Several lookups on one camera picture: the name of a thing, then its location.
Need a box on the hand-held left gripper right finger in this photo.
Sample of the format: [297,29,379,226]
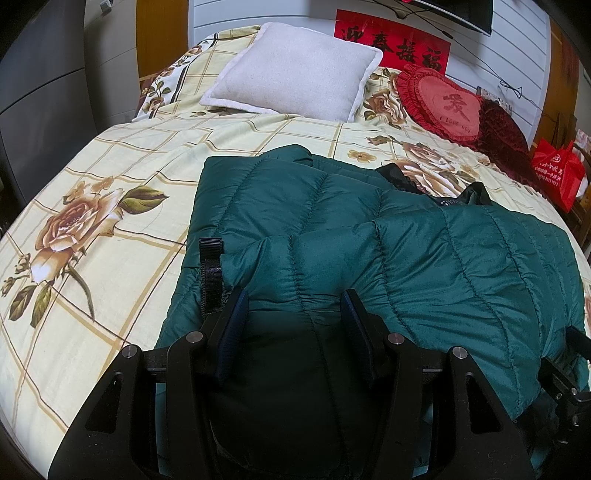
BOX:
[341,288,532,480]

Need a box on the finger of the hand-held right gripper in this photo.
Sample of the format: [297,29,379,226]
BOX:
[539,357,591,430]
[566,325,591,360]

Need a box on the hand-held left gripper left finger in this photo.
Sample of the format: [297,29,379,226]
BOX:
[48,287,250,480]

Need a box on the green puffer jacket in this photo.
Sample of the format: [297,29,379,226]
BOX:
[154,144,591,480]

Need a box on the red shopping bag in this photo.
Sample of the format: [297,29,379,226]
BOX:
[531,137,587,212]

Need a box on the floral checked bed sheet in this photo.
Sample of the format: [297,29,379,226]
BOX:
[0,23,591,480]

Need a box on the dark red velvet cushion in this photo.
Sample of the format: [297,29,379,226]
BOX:
[475,99,550,197]

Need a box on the red heart cushion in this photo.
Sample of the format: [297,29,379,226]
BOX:
[394,64,488,147]

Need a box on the white pillow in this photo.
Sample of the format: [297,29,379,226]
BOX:
[201,21,384,123]

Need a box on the grey wardrobe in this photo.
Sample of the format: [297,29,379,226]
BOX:
[0,0,100,204]

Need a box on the black wall cable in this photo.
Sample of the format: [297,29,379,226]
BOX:
[369,0,539,104]

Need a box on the red wall banner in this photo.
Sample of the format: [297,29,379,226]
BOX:
[335,9,451,75]

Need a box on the wall television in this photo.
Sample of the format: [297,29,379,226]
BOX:
[406,0,494,37]

